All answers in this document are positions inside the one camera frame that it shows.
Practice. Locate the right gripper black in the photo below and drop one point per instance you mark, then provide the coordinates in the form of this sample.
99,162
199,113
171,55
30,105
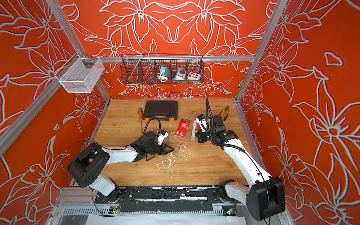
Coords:
200,136

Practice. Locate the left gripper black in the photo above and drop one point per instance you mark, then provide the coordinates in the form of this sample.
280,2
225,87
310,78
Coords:
164,147

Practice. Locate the red ruler set package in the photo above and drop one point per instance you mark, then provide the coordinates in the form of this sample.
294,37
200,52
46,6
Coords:
194,130
183,128

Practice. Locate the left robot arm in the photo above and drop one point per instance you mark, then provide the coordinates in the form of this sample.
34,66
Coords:
86,168

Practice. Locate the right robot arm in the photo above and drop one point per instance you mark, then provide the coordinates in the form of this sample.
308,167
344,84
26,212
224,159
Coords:
264,195

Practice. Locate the black orange tool case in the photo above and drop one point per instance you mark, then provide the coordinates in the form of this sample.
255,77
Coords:
165,110

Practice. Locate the white dotted cube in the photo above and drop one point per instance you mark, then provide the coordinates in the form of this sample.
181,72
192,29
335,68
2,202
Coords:
193,77

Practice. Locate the white timer device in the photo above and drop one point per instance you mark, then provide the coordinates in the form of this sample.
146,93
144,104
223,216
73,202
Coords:
180,75

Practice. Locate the blue white small box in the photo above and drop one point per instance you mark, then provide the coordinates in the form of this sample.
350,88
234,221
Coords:
165,72

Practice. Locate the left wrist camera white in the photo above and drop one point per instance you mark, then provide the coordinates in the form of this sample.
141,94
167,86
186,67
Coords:
161,137

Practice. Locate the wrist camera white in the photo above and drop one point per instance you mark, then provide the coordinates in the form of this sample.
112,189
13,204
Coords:
161,137
202,122

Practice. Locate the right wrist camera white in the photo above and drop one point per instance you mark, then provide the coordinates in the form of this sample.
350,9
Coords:
202,122

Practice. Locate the orange handled screwdriver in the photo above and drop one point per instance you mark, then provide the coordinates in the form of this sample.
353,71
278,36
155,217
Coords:
140,114

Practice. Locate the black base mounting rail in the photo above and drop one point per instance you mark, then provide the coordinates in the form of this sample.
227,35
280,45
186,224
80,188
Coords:
207,199

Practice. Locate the black wire wall basket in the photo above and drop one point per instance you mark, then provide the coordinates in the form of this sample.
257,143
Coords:
145,68

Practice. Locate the clear plastic wall bin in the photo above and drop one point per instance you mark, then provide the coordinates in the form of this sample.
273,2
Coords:
80,75

